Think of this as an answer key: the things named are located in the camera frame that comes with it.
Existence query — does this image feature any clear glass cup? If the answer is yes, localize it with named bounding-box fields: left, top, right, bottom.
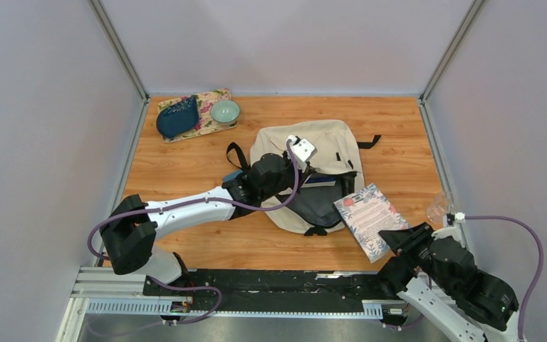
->
left=426, top=191, right=462, bottom=226

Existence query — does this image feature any light green ceramic bowl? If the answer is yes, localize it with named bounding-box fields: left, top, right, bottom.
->
left=210, top=100, right=241, bottom=125

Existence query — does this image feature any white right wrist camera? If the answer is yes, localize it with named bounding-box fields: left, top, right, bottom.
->
left=432, top=212, right=466, bottom=247

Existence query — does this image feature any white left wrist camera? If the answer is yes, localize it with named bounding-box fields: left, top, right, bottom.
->
left=286, top=135, right=318, bottom=163

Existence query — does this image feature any cream canvas backpack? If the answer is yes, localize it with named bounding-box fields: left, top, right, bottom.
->
left=249, top=120, right=380, bottom=236

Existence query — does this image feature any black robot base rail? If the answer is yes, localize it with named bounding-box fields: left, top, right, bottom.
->
left=142, top=269, right=400, bottom=314

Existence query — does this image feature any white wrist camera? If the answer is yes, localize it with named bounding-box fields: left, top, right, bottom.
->
left=286, top=135, right=318, bottom=163
left=432, top=212, right=466, bottom=247

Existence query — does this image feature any dark blue leaf-shaped dish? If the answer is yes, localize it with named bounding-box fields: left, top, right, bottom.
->
left=156, top=95, right=199, bottom=139

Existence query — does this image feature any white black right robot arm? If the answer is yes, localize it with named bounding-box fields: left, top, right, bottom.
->
left=377, top=223, right=520, bottom=341

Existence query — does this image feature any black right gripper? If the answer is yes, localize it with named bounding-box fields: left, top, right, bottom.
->
left=377, top=221, right=454, bottom=296

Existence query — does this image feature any small blue wallet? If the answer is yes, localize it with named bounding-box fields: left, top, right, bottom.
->
left=222, top=170, right=243, bottom=183

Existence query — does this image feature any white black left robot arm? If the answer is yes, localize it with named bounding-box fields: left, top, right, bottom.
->
left=97, top=152, right=311, bottom=296

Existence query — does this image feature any floral pattern tray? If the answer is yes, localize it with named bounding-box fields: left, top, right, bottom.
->
left=157, top=88, right=236, bottom=143

